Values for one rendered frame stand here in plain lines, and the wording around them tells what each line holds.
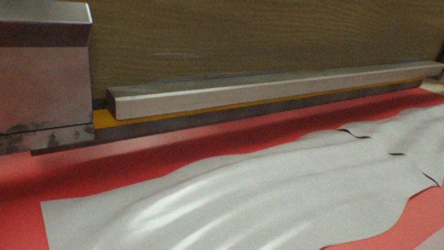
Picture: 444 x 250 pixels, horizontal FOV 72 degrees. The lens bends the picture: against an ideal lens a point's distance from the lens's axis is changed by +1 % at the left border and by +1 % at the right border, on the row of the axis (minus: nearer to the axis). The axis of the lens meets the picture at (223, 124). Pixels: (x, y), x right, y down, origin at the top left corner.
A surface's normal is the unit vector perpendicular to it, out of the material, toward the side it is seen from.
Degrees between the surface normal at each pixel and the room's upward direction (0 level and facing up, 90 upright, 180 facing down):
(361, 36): 90
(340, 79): 90
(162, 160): 0
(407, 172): 35
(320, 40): 90
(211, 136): 0
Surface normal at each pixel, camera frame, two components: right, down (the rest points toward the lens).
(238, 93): 0.55, 0.43
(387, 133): 0.50, -0.56
